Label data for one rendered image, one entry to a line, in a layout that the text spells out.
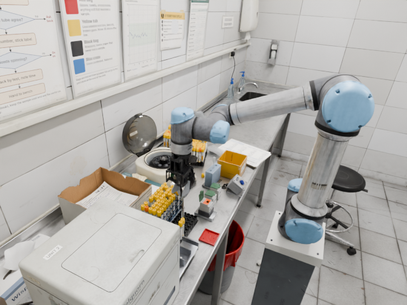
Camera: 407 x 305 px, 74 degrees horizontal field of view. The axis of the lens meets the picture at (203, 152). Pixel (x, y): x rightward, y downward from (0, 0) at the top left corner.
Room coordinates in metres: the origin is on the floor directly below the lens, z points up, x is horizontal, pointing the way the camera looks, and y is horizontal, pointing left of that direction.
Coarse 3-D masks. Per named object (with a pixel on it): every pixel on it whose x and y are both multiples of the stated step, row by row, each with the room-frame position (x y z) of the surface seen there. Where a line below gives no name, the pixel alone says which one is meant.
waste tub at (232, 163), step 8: (224, 152) 1.33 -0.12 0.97; (232, 152) 1.35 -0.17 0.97; (224, 160) 1.35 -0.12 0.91; (232, 160) 1.34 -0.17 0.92; (240, 160) 1.32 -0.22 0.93; (224, 168) 1.23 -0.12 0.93; (232, 168) 1.21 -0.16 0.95; (240, 168) 1.21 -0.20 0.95; (224, 176) 1.23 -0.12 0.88; (232, 176) 1.21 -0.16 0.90; (240, 176) 1.23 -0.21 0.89
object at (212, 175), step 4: (216, 164) 1.20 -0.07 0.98; (208, 168) 1.15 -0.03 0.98; (212, 168) 1.16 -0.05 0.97; (216, 168) 1.16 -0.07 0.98; (220, 168) 1.19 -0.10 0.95; (208, 172) 1.12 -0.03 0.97; (212, 172) 1.12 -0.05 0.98; (216, 172) 1.15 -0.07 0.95; (208, 176) 1.12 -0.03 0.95; (212, 176) 1.11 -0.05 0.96; (216, 176) 1.15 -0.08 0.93; (208, 180) 1.12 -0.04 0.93; (212, 180) 1.11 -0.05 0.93; (216, 180) 1.16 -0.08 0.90; (220, 180) 1.18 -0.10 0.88; (204, 184) 1.14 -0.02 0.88; (208, 184) 1.11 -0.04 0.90; (208, 188) 1.11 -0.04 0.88
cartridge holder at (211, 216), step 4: (196, 212) 0.91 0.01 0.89; (200, 212) 0.90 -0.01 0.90; (204, 212) 0.90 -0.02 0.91; (212, 212) 0.92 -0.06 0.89; (216, 212) 0.92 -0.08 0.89; (200, 216) 0.90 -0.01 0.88; (204, 216) 0.89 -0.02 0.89; (208, 216) 0.89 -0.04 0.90; (212, 216) 0.90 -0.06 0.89; (212, 220) 0.88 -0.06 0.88
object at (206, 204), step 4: (204, 200) 0.93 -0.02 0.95; (208, 200) 0.93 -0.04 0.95; (200, 204) 0.91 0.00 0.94; (204, 204) 0.90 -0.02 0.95; (208, 204) 0.90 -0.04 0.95; (212, 204) 0.92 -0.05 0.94; (200, 208) 0.91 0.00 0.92; (204, 208) 0.90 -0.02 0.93; (208, 208) 0.89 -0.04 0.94; (212, 208) 0.92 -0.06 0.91; (208, 212) 0.89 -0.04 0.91
